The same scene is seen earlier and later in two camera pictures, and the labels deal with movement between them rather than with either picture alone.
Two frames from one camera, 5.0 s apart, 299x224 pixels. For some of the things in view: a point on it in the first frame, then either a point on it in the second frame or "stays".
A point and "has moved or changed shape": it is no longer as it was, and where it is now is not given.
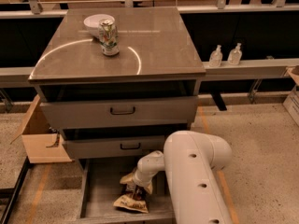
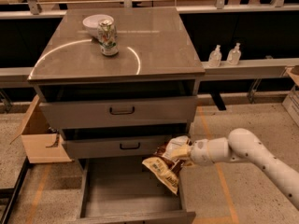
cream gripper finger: x=149 y=188 → x=189 y=163
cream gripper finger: x=127 y=178 → x=179 y=151
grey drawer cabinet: x=121 y=105 stays
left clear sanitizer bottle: x=216 y=57 stays
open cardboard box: x=43 y=144 stays
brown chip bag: x=134 y=200 has moved or changed shape
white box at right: x=291 y=102 stays
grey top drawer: x=121 y=111 stays
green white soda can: x=108 y=37 stays
